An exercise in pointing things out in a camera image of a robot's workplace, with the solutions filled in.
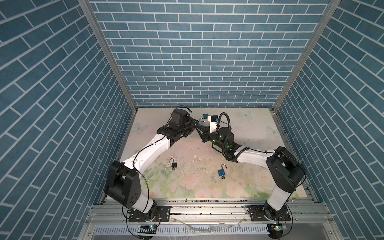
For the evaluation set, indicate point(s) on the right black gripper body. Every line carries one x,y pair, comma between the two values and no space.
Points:
214,138

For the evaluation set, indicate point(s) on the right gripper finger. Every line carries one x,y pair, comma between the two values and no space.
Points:
203,128
203,135

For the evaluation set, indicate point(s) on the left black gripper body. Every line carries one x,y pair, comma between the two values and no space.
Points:
188,125

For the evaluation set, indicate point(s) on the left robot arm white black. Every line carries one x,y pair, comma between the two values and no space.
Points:
123,179

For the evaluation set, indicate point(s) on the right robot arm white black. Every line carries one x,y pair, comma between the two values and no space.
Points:
285,170

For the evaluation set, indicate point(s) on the blue padlock near with key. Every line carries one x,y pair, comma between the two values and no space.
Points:
221,171

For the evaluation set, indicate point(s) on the blue padlock far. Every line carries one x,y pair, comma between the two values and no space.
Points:
205,118

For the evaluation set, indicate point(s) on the floral table mat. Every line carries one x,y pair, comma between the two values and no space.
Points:
196,176

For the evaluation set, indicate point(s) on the black padlock with keys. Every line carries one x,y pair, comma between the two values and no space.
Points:
173,163

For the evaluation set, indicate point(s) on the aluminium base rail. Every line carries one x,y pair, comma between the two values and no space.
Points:
211,219

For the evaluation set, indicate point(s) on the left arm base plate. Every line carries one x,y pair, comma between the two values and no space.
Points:
159,214

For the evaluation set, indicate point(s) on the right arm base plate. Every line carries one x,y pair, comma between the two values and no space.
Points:
259,213

